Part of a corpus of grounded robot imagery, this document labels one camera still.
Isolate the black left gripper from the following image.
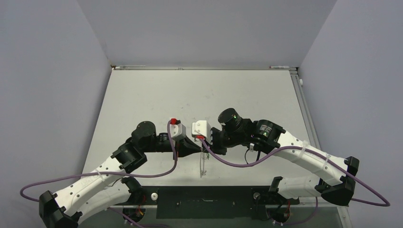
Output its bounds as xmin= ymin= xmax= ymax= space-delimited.
xmin=143 ymin=135 xmax=202 ymax=161

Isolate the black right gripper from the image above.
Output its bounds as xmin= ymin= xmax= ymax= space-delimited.
xmin=201 ymin=127 xmax=244 ymax=155

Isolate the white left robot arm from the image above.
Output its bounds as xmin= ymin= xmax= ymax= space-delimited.
xmin=38 ymin=119 xmax=201 ymax=228

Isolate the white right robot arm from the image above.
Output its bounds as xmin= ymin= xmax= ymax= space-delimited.
xmin=192 ymin=108 xmax=359 ymax=206

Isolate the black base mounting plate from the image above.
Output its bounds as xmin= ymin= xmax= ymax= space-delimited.
xmin=122 ymin=186 xmax=300 ymax=219

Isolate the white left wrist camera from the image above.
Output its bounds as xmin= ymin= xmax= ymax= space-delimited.
xmin=169 ymin=118 xmax=186 ymax=141

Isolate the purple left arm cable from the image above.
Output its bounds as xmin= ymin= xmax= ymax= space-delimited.
xmin=19 ymin=119 xmax=180 ymax=228

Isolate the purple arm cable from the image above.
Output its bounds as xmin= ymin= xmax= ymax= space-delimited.
xmin=200 ymin=138 xmax=391 ymax=227
xmin=19 ymin=119 xmax=180 ymax=228

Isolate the aluminium table frame rail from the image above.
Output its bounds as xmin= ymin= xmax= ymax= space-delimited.
xmin=289 ymin=67 xmax=321 ymax=149

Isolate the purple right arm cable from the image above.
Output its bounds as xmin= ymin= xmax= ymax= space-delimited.
xmin=200 ymin=138 xmax=391 ymax=227

